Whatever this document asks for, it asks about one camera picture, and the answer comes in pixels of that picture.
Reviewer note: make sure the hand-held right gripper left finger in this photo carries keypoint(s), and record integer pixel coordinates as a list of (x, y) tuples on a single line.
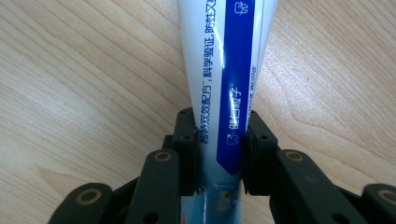
[(185, 149)]

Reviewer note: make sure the white and blue toothpaste tube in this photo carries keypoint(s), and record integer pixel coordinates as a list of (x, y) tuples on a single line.
[(211, 77)]

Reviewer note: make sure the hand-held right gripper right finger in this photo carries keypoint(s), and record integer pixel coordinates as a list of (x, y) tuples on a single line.
[(258, 155)]

